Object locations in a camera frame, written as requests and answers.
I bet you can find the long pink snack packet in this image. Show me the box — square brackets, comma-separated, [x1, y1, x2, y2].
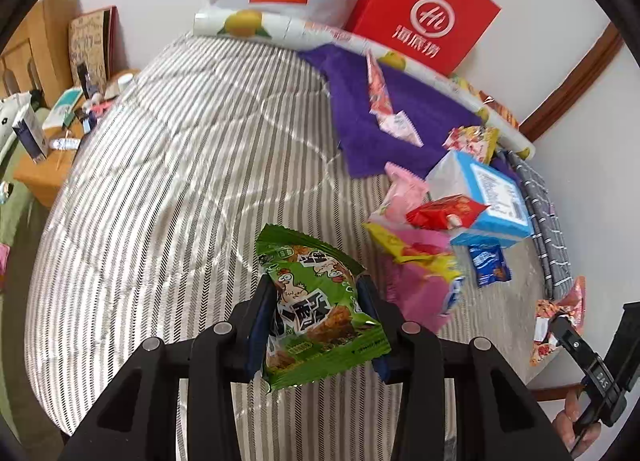
[365, 48, 425, 148]

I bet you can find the red strawberry snack packet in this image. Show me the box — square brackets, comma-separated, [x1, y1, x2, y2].
[529, 275, 587, 368]

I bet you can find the wooden headboard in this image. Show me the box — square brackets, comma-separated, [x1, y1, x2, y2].
[0, 0, 71, 107]

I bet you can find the green blanket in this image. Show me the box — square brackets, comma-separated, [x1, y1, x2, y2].
[0, 141, 36, 292]

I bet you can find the pink yellow snack packet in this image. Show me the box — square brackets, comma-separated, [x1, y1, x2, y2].
[362, 222, 466, 337]

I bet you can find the brown wooden door frame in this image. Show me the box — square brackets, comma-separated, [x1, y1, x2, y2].
[517, 21, 626, 142]

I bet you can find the purple towel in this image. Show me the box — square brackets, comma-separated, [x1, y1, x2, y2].
[299, 44, 483, 179]

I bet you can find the teal white box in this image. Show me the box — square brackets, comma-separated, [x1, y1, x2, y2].
[42, 88, 86, 131]

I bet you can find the dark bottle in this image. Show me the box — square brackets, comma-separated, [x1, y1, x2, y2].
[75, 61, 101, 102]

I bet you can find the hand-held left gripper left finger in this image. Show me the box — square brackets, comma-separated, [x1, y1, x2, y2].
[60, 275, 278, 461]

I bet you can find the blue white box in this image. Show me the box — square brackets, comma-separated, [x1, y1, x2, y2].
[425, 150, 535, 248]

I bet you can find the small blue snack packet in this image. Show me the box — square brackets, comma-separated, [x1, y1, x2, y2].
[468, 242, 512, 288]

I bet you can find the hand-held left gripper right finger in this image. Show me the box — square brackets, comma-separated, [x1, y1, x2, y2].
[356, 277, 573, 461]

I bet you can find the patterned brown book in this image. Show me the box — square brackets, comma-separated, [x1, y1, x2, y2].
[67, 5, 121, 92]

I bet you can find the wooden nightstand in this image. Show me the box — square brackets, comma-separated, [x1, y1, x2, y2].
[12, 68, 141, 209]

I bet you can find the green snack packet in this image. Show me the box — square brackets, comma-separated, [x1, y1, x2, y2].
[256, 224, 392, 393]

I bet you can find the grey plaid folded cloth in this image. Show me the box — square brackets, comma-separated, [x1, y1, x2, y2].
[507, 150, 573, 302]

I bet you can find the white plush toy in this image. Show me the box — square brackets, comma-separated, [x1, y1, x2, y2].
[0, 94, 33, 152]

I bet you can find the dark blue white carton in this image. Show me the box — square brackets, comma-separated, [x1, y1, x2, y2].
[11, 104, 50, 164]

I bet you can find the person's right hand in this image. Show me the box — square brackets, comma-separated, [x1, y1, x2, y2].
[550, 383, 608, 461]

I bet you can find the lemon print paper roll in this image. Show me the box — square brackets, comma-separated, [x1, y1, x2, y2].
[194, 10, 536, 159]

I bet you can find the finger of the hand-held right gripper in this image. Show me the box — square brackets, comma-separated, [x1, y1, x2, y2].
[548, 315, 593, 367]

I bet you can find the pink peach snack packet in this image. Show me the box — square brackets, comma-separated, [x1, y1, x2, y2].
[370, 162, 431, 229]

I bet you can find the red paper shopping bag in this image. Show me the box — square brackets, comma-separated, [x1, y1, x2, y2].
[344, 0, 502, 77]

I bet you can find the white jar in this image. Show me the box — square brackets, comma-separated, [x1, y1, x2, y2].
[105, 72, 136, 99]

